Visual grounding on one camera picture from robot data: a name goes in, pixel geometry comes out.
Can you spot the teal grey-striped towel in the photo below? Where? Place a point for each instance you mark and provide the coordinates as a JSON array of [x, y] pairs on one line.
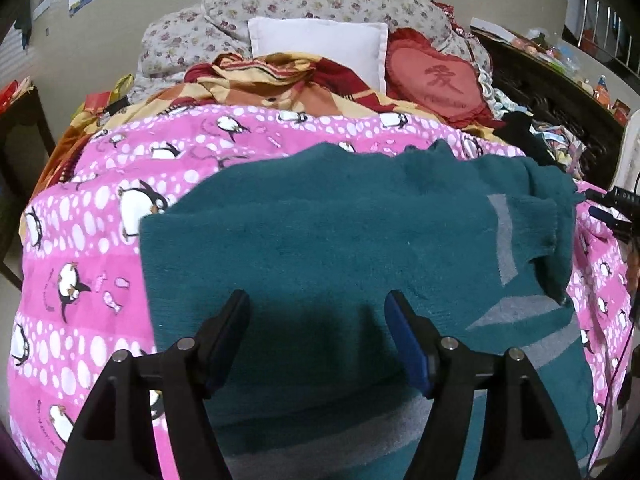
[[325, 240]]

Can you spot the yellow and red patterned blanket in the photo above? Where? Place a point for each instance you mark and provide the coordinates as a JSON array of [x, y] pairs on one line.
[[250, 82]]

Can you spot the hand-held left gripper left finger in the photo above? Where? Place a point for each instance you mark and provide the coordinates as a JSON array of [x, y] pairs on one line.
[[229, 342]]

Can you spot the floral grey pillows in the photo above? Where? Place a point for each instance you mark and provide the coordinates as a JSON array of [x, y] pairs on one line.
[[300, 5]]

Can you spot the white pillow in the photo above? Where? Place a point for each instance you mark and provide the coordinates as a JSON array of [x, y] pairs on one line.
[[325, 42]]

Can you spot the black garment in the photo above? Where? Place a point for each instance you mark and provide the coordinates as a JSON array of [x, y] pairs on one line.
[[522, 132]]

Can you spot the colourful patterned cloth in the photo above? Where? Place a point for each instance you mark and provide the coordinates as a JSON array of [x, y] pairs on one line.
[[562, 150]]

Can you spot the pink penguin print blanket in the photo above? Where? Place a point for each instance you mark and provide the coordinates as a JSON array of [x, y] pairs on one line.
[[85, 240]]

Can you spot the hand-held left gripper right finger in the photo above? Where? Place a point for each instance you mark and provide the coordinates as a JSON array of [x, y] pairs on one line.
[[407, 342]]

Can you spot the red heart-shaped cushion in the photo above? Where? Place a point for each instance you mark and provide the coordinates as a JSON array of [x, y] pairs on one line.
[[435, 82]]

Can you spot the dark wooden side table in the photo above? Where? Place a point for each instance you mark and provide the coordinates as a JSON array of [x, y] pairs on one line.
[[20, 160]]

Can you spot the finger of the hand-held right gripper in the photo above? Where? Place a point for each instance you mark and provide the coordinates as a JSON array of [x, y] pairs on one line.
[[600, 195], [607, 216]]

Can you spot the dark wooden headboard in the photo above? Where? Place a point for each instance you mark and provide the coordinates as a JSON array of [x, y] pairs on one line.
[[555, 95]]

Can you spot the metal railing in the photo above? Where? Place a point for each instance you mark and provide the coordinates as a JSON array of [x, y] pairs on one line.
[[607, 25]]

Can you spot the orange bottle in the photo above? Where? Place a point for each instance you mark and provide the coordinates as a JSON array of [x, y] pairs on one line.
[[602, 90]]

